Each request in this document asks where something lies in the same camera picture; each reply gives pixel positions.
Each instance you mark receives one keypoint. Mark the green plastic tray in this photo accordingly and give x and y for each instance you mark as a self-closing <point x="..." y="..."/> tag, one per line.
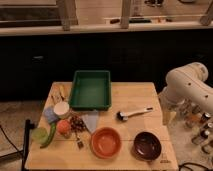
<point x="91" y="90"/>

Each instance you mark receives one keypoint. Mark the black chair frame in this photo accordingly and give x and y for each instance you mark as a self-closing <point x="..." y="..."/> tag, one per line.
<point x="19" y="154"/>

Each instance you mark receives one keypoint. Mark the white round cup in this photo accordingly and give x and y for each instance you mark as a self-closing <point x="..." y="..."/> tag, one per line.
<point x="61" y="109"/>

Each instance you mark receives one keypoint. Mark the orange fruit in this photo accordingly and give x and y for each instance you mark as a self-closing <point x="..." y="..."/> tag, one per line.
<point x="63" y="127"/>

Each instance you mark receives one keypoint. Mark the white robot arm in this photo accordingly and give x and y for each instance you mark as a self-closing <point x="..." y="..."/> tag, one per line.
<point x="186" y="83"/>

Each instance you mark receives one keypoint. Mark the light blue triangular cloth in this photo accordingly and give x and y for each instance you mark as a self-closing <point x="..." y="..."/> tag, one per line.
<point x="90" y="119"/>

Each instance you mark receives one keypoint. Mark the spice bottle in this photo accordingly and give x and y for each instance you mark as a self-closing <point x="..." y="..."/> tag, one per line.
<point x="201" y="137"/>

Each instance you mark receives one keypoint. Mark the dark purple bowl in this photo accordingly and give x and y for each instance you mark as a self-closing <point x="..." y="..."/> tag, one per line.
<point x="147" y="146"/>

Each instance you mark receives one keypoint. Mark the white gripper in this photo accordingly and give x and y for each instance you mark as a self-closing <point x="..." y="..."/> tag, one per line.
<point x="168" y="108"/>

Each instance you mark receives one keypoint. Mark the green chili pepper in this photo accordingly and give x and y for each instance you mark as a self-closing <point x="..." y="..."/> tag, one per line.
<point x="50" y="136"/>

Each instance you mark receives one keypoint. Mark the yellow banana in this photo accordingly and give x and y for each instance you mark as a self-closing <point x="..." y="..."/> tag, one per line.
<point x="62" y="92"/>

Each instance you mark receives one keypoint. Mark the red bowl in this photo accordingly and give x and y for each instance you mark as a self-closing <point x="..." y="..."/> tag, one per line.
<point x="105" y="142"/>

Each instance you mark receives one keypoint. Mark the dark grape bunch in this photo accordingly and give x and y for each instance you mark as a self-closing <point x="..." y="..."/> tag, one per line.
<point x="77" y="124"/>

